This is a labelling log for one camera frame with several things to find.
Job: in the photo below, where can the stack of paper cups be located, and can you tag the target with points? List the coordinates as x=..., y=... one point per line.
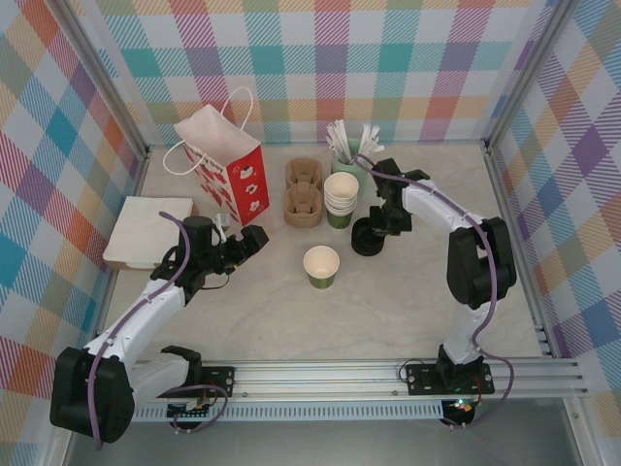
x=341, y=187

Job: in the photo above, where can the aluminium frame post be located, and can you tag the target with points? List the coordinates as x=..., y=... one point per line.
x=104, y=77
x=528, y=73

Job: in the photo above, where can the left aluminium frame post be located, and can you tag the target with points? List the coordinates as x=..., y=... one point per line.
x=104, y=77

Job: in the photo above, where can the right aluminium side rail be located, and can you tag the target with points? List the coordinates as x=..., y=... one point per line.
x=502, y=194

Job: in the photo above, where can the left aluminium side rail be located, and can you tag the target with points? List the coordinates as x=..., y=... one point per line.
x=141, y=165

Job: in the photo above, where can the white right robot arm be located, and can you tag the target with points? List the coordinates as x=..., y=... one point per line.
x=436, y=209

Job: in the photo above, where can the green paper cup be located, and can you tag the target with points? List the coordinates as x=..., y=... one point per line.
x=340, y=209
x=340, y=205
x=341, y=213
x=320, y=262
x=342, y=222

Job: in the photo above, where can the brown pulp cup carrier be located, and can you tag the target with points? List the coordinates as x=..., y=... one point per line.
x=303, y=194
x=302, y=223

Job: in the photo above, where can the white paper napkin stack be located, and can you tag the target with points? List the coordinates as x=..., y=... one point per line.
x=140, y=228

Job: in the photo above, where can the electronics board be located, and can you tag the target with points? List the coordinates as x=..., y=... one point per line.
x=461, y=405
x=189, y=412

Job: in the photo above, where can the aluminium side rail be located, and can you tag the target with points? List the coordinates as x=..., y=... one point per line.
x=141, y=165
x=502, y=194

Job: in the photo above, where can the right aluminium frame post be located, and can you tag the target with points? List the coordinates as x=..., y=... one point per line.
x=528, y=73

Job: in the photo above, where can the white paper wrapped stirrer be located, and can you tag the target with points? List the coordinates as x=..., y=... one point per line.
x=335, y=141
x=376, y=148
x=339, y=138
x=345, y=138
x=372, y=136
x=365, y=138

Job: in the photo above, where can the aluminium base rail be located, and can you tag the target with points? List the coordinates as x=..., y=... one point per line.
x=315, y=378

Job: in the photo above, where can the right electronics board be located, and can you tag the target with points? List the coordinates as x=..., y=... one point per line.
x=461, y=405

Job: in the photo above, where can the left electronics board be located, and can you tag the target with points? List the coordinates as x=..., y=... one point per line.
x=189, y=412

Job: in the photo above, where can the red white paper gift bag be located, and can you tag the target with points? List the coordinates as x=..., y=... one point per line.
x=242, y=184

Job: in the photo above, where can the mint green holder cup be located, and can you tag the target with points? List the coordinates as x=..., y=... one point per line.
x=339, y=167

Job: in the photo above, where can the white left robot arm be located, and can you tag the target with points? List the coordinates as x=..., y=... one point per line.
x=140, y=315

